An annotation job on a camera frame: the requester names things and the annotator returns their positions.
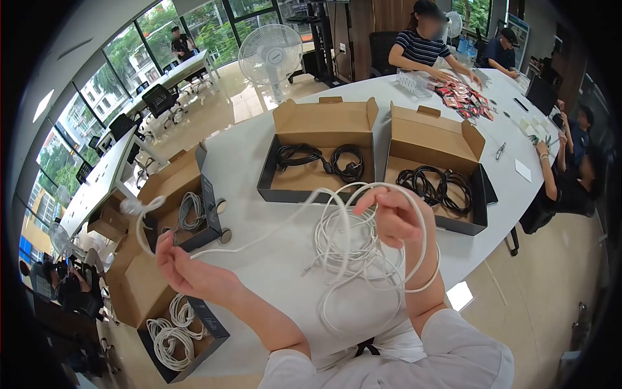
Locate person's right hand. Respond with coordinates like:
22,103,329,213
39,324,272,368
353,187,436,250

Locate person's left hand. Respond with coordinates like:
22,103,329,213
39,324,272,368
155,231,245,308

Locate person's left fingers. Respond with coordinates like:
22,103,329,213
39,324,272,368
155,231,194,291

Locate person's right fingers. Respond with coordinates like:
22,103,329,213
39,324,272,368
375,214,422,250

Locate person's right thumb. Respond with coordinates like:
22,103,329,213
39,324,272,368
353,191,395,217

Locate long white cable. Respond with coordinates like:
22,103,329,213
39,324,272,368
120,182,441,337

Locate cardboard box with black base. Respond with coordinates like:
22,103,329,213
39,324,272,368
256,96,380,204
137,141,225,254
105,232,231,385
383,101,499,237

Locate long white table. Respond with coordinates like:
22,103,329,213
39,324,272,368
59,125,169,240
96,49,221,143

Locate clear plastic tray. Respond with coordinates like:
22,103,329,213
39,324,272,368
396,67,436,99

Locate person's body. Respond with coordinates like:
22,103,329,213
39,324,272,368
258,308,516,389

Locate pile of red packets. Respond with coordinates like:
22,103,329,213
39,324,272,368
433,80,495,123

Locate white paper card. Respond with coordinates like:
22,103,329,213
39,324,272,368
513,158,533,183

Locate black office chair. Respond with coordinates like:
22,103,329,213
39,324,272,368
108,112,147,143
368,31,400,79
142,83,189,129

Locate black equipment stand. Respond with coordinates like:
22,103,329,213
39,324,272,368
281,0,347,88

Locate white standing fan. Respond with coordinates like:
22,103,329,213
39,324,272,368
237,23,304,104

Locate small white fan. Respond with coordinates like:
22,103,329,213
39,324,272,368
444,10,464,41

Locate black flat screen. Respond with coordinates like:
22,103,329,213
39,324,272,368
525,75,559,117

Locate coiled black cable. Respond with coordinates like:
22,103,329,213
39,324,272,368
275,143,334,174
396,165,449,207
330,144,365,184
437,170,473,215

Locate coiled grey cable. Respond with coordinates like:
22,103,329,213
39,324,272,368
176,191,208,232

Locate coiled white cable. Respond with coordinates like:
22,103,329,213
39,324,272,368
145,317,196,373
168,293,211,341

